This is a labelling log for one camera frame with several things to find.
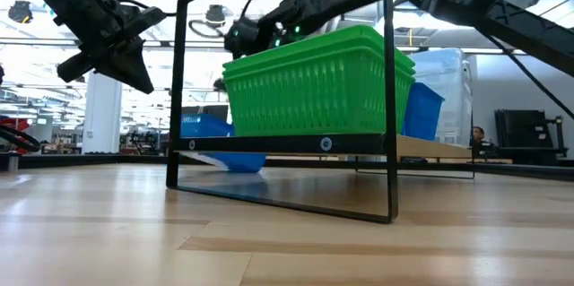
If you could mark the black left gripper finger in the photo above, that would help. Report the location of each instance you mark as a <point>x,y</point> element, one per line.
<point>76,67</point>
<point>130,68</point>

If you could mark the blue plastic basket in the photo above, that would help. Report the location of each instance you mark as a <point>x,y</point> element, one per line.
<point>421,111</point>
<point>206,125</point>

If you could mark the black-framed wooden shelf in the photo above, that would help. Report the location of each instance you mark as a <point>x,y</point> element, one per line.
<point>390,97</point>

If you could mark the clear plastic bin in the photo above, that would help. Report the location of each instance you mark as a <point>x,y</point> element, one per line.
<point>439,66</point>
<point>453,124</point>

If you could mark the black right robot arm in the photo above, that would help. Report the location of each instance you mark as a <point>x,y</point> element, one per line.
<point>515,21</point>

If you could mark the black computer monitor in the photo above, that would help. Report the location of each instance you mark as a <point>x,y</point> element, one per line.
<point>211,109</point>

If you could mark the white building column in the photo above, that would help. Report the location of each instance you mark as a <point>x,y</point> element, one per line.
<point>102,115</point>

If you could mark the red background machine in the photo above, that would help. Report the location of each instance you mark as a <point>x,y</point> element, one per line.
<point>13,123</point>

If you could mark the person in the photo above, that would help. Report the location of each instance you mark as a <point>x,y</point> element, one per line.
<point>478,133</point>

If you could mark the black equipment rack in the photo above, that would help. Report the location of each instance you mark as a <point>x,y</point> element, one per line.
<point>529,133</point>

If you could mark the long ceiling light rail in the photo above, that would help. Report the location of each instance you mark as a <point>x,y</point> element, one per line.
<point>36,43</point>

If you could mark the black aluminium table frame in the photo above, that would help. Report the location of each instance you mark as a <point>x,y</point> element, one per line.
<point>89,161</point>

